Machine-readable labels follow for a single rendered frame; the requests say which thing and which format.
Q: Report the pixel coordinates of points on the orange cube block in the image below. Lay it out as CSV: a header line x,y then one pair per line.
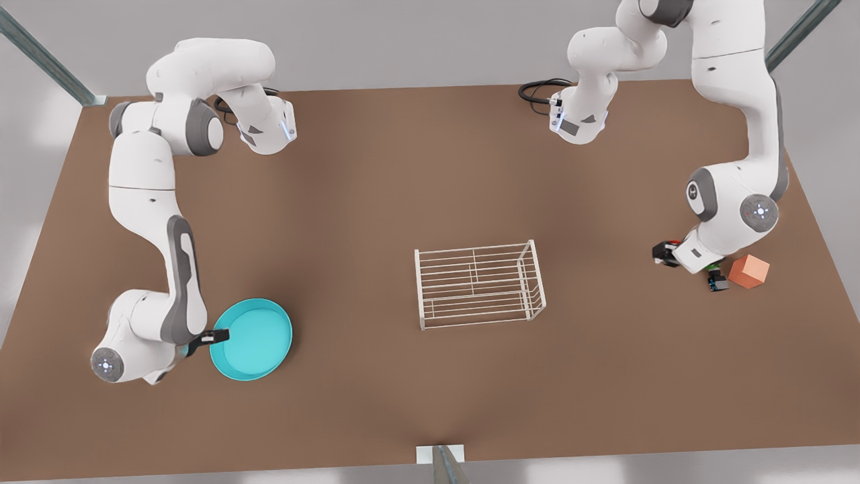
x,y
749,271

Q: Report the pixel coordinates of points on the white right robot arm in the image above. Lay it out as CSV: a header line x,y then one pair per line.
x,y
144,188

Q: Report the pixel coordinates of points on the silver frame post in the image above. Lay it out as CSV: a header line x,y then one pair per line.
x,y
445,464
799,32
47,59

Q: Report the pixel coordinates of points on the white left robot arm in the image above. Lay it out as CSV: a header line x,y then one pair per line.
x,y
736,87

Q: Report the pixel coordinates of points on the turquoise round plate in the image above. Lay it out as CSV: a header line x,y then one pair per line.
x,y
252,341

